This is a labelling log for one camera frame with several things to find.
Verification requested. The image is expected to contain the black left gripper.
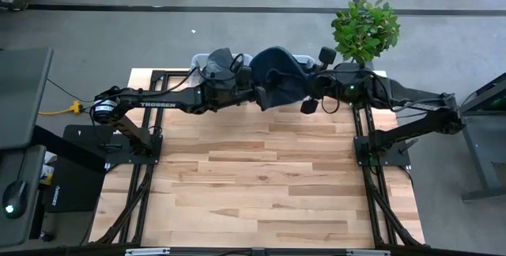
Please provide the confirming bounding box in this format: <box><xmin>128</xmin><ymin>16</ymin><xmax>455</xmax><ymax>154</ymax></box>
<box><xmin>225</xmin><ymin>66</ymin><xmax>269</xmax><ymax>111</ymax></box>

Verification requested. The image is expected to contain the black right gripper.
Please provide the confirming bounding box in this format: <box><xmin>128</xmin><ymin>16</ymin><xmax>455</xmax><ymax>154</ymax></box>
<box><xmin>299</xmin><ymin>46</ymin><xmax>345</xmax><ymax>115</ymax></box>

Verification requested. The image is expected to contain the dark navy cap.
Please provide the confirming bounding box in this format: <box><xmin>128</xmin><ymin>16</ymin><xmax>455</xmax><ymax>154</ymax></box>
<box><xmin>248</xmin><ymin>45</ymin><xmax>313</xmax><ymax>111</ymax></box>

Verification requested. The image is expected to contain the light gray cap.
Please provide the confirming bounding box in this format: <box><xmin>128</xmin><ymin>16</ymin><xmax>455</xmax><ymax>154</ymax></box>
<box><xmin>204</xmin><ymin>47</ymin><xmax>240</xmax><ymax>80</ymax></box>

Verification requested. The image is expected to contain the clear plastic container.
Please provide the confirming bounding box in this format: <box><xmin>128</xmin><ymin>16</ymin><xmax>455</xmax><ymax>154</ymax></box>
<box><xmin>292</xmin><ymin>53</ymin><xmax>319</xmax><ymax>71</ymax></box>
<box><xmin>191</xmin><ymin>52</ymin><xmax>254</xmax><ymax>79</ymax></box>

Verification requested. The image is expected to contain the green potted plant black pot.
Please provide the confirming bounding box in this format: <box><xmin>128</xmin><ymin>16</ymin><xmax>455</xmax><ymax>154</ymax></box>
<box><xmin>330</xmin><ymin>0</ymin><xmax>401</xmax><ymax>75</ymax></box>

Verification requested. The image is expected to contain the gray metal table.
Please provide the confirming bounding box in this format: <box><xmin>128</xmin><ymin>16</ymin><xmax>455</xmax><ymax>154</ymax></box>
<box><xmin>436</xmin><ymin>72</ymin><xmax>506</xmax><ymax>202</ymax></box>

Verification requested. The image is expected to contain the black computer case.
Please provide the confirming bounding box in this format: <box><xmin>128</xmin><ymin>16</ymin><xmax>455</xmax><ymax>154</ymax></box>
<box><xmin>43</xmin><ymin>155</ymin><xmax>107</xmax><ymax>214</ymax></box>

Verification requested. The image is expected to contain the black desk support beam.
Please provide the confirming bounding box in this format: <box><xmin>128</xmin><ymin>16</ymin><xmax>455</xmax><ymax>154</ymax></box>
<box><xmin>30</xmin><ymin>124</ymin><xmax>108</xmax><ymax>174</ymax></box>

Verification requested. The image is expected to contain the small white yellow box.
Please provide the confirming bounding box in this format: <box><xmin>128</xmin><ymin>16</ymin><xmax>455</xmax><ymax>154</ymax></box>
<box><xmin>39</xmin><ymin>151</ymin><xmax>56</xmax><ymax>186</ymax></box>

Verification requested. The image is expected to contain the gray desk surface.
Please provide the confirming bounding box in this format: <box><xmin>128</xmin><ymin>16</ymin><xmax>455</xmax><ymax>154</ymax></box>
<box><xmin>0</xmin><ymin>144</ymin><xmax>47</xmax><ymax>248</ymax></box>

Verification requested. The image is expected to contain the dark gray flat panel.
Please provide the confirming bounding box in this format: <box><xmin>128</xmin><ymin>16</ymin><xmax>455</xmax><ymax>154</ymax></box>
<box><xmin>0</xmin><ymin>47</ymin><xmax>55</xmax><ymax>150</ymax></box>

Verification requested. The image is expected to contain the black computer mouse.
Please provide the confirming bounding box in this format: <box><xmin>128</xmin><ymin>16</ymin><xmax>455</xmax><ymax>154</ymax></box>
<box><xmin>2</xmin><ymin>179</ymin><xmax>29</xmax><ymax>220</ymax></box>

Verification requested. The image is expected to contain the person's shoe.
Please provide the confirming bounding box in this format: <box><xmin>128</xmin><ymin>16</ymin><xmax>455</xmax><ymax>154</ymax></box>
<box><xmin>0</xmin><ymin>0</ymin><xmax>28</xmax><ymax>11</ymax></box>

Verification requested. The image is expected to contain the black metal table frame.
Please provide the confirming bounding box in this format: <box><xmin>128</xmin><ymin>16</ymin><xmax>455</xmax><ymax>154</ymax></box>
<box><xmin>89</xmin><ymin>69</ymin><xmax>426</xmax><ymax>249</ymax></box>

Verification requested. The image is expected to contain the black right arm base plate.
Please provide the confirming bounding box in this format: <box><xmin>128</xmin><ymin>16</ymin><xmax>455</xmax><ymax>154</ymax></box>
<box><xmin>354</xmin><ymin>135</ymin><xmax>411</xmax><ymax>167</ymax></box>

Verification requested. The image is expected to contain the silver metal bracket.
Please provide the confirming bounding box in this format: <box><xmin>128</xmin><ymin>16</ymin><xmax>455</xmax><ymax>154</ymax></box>
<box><xmin>346</xmin><ymin>249</ymin><xmax>391</xmax><ymax>256</ymax></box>
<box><xmin>125</xmin><ymin>247</ymin><xmax>171</xmax><ymax>256</ymax></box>

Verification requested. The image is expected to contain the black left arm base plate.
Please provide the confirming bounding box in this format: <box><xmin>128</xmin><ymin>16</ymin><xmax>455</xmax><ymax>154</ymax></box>
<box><xmin>62</xmin><ymin>124</ymin><xmax>163</xmax><ymax>166</ymax></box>

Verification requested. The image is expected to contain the yellow power cable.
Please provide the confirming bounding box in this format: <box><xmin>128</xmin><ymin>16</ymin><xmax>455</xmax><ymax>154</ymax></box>
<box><xmin>38</xmin><ymin>100</ymin><xmax>85</xmax><ymax>116</ymax></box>

